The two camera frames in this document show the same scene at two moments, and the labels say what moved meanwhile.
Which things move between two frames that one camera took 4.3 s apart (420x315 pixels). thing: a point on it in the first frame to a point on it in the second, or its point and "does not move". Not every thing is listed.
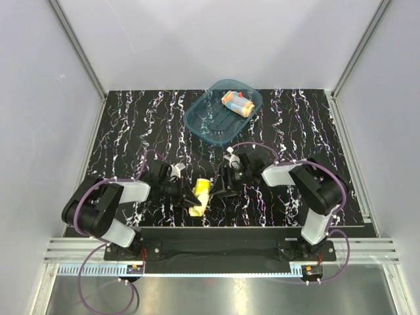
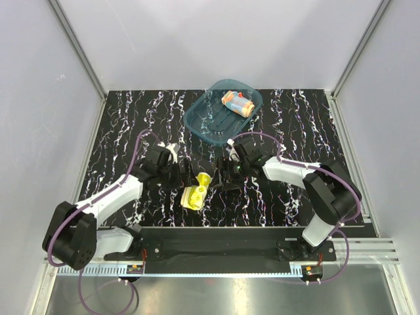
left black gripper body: x=174 y=190 to x=170 y=176
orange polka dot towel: x=236 y=102 does not move
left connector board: x=134 y=269 does not move
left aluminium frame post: x=72 y=35 does not move
